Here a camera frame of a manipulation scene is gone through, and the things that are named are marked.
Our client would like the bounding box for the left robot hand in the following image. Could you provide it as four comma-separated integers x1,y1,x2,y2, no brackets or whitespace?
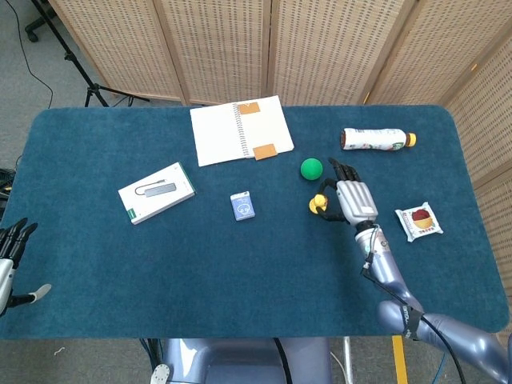
0,218,53,317

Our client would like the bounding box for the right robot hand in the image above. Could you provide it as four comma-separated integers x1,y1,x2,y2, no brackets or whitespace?
314,157,379,227

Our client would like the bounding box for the green ball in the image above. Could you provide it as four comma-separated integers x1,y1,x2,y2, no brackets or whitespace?
300,158,324,182

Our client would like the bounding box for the white labelled drink bottle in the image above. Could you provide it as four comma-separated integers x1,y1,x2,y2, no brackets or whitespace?
340,127,418,153

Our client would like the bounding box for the snack packet with red bowl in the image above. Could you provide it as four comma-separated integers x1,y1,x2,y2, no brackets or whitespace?
394,202,445,243

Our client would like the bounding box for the small blue card box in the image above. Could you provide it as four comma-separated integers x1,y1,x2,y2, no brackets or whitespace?
230,190,256,222

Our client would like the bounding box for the open spiral notebook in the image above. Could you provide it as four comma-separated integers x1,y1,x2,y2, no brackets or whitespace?
189,94,295,168

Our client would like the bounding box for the wicker folding screen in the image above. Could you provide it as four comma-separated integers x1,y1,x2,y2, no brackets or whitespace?
47,0,512,384

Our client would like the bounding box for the dark blue table mat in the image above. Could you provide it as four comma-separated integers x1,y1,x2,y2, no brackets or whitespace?
0,104,511,341

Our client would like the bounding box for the white usb hub box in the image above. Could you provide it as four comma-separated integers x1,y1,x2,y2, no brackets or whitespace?
118,162,198,226

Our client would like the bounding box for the white table leg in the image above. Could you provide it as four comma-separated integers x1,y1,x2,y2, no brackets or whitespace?
342,336,355,384

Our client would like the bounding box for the yellow floor tape strip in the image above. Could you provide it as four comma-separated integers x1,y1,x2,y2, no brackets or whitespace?
391,335,409,384

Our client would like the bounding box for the blue-grey robot torso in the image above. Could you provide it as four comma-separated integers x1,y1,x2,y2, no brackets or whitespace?
150,337,334,384

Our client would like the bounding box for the black tripod stand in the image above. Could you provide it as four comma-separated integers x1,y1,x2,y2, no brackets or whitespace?
30,0,151,108

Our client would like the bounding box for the cable bundle on floor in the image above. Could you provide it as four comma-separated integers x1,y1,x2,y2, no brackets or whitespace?
0,166,16,219

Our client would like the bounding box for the black floor cable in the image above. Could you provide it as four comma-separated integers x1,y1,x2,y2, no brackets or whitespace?
6,0,54,110

